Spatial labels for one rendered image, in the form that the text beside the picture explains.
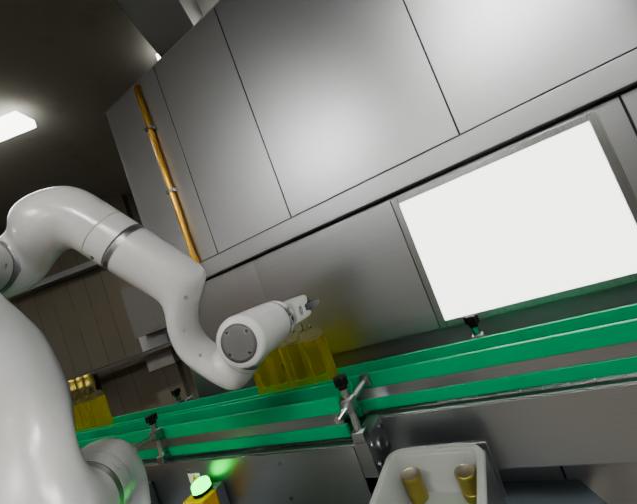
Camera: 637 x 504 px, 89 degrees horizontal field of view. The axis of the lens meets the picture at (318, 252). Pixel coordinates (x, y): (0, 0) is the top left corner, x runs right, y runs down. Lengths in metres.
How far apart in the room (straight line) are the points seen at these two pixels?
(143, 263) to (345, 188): 0.56
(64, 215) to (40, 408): 0.27
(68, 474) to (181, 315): 0.23
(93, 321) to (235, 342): 3.88
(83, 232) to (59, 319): 4.03
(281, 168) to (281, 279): 0.34
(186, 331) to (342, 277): 0.46
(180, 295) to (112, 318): 3.69
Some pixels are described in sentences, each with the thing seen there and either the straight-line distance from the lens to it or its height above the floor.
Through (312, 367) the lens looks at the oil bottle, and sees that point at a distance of 0.83.
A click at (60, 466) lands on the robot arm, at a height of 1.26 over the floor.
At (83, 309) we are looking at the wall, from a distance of 4.43.
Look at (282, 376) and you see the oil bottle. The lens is 0.89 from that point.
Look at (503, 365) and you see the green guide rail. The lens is 0.72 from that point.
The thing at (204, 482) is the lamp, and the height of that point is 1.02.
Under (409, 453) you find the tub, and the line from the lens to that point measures 0.73.
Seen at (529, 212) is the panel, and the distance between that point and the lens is 0.83.
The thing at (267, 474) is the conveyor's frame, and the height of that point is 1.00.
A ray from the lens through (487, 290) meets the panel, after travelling 0.84.
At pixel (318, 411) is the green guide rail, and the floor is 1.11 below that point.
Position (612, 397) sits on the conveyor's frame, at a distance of 0.73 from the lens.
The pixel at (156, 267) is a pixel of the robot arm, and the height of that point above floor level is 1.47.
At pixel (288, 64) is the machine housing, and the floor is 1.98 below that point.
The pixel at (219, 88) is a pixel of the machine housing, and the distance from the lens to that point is 1.23.
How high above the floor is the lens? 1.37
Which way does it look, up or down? 4 degrees up
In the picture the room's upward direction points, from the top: 20 degrees counter-clockwise
